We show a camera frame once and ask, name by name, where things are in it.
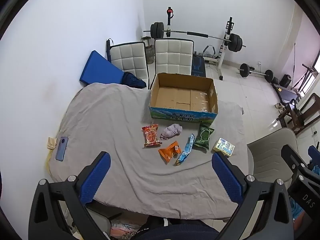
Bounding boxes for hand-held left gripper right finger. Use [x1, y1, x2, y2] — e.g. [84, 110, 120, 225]
[211, 151, 293, 240]

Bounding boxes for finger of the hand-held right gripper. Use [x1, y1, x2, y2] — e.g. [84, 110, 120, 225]
[307, 145, 320, 178]
[281, 144, 312, 178]

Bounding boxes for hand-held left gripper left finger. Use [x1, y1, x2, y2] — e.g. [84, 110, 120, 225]
[28, 151, 112, 240]

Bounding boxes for yellow tissue pack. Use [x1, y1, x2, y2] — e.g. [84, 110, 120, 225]
[213, 137, 236, 158]

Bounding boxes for green snack packet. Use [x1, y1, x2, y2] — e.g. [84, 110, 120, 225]
[194, 124, 215, 151]

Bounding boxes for blue snack packet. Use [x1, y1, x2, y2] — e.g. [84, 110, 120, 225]
[174, 133, 196, 167]

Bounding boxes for orange snack packet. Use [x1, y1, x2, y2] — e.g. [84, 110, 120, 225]
[158, 141, 182, 164]

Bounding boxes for red snack packet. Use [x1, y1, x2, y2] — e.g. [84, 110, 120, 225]
[142, 124, 162, 148]

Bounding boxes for small purple cloth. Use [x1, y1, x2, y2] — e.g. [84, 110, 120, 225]
[159, 123, 183, 141]

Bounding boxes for cardboard box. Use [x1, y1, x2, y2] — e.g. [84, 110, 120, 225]
[149, 72, 219, 126]

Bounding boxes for beige plastic chair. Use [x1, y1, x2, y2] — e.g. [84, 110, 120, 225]
[247, 127, 299, 183]

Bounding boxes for dark wooden chair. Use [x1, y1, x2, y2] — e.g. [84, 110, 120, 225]
[276, 92, 320, 134]

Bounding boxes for blue smartphone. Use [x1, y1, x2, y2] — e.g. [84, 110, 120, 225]
[55, 137, 69, 162]

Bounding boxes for tan folded cloth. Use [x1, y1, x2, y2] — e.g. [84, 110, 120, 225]
[47, 137, 59, 151]

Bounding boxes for pink shoes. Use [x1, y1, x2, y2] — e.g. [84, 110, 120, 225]
[110, 220, 141, 238]

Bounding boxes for grey table cloth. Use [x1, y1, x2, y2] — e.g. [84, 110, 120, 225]
[46, 82, 254, 220]

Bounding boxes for treadmill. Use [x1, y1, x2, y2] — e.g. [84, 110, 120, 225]
[271, 82, 304, 103]

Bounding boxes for black speaker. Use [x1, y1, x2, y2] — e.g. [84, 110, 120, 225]
[280, 74, 292, 88]

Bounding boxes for black tripod stand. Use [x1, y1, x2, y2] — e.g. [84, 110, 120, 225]
[291, 64, 318, 88]

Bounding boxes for short barbell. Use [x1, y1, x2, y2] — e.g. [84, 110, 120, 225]
[237, 63, 274, 83]

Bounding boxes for dark blue garment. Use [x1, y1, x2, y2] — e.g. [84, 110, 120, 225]
[121, 72, 147, 89]

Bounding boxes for blue foam mat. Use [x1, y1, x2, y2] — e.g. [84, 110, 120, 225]
[79, 51, 125, 85]

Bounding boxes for black weight bench pad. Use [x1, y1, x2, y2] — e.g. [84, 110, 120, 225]
[191, 55, 206, 78]

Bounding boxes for white barbell rack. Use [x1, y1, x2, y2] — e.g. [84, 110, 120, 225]
[165, 6, 237, 81]

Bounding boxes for white padded chair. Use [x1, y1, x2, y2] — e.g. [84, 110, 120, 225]
[149, 38, 195, 88]
[109, 42, 150, 88]

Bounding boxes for black and blue rod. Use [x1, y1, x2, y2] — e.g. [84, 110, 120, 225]
[106, 38, 113, 63]

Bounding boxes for grey exercise machine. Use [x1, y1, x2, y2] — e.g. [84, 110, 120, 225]
[195, 44, 220, 62]

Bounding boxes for long barbell with black weights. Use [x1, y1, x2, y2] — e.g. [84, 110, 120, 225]
[143, 22, 246, 53]

